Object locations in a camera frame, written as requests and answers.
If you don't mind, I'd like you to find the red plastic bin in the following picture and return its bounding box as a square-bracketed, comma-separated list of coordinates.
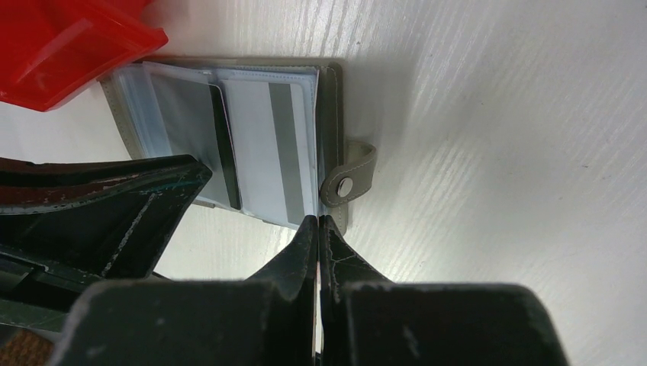
[1, 1, 168, 112]

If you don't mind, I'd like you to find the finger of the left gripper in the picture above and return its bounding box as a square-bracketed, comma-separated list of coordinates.
[1, 155, 212, 311]

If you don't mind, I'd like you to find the grey card holder wallet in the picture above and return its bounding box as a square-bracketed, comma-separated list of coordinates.
[101, 56, 377, 231]

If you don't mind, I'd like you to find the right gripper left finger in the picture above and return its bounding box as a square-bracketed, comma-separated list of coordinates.
[250, 215, 319, 365]

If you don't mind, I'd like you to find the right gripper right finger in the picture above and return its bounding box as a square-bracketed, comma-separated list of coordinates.
[319, 216, 394, 365]

